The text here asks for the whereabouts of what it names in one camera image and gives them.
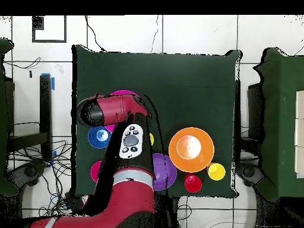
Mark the red cup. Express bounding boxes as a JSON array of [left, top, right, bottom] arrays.
[[184, 173, 203, 194]]

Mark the black upright stand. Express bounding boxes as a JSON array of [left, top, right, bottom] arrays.
[[6, 74, 53, 161]]

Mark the dark green table cloth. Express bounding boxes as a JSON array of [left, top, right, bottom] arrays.
[[71, 44, 243, 199]]

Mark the black floor cable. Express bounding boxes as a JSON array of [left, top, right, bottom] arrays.
[[84, 15, 107, 52]]

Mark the tangle of black cables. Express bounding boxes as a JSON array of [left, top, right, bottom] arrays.
[[9, 140, 81, 217]]

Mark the black equipment stand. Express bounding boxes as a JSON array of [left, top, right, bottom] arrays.
[[154, 195, 179, 228]]

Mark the small crimson bowl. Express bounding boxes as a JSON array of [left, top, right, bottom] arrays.
[[90, 160, 102, 183]]

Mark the large orange bowl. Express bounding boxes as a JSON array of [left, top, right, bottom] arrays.
[[168, 126, 215, 173]]

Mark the green cloth side table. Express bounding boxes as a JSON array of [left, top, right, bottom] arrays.
[[253, 46, 304, 202], [0, 38, 19, 197]]

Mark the black office chair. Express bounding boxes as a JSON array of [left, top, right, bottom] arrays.
[[235, 161, 265, 188], [5, 160, 46, 191]]

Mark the large pink bowl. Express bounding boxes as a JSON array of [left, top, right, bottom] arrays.
[[104, 89, 141, 134]]

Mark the black power adapter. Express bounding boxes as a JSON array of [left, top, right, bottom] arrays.
[[64, 191, 84, 212]]

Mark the blue bowl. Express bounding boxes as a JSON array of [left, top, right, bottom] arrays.
[[87, 125, 112, 150]]

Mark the purple bowl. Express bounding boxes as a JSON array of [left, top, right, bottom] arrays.
[[152, 153, 178, 191]]

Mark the black square floor frame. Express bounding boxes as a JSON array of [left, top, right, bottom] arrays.
[[31, 15, 68, 44]]

